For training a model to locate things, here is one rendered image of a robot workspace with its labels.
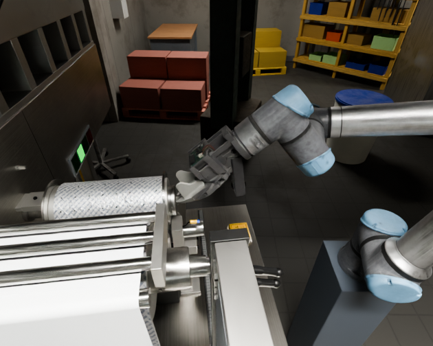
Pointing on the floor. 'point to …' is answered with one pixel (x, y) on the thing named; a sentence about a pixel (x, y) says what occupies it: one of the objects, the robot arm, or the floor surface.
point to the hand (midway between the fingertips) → (183, 198)
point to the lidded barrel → (341, 149)
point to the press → (230, 64)
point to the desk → (174, 38)
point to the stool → (106, 160)
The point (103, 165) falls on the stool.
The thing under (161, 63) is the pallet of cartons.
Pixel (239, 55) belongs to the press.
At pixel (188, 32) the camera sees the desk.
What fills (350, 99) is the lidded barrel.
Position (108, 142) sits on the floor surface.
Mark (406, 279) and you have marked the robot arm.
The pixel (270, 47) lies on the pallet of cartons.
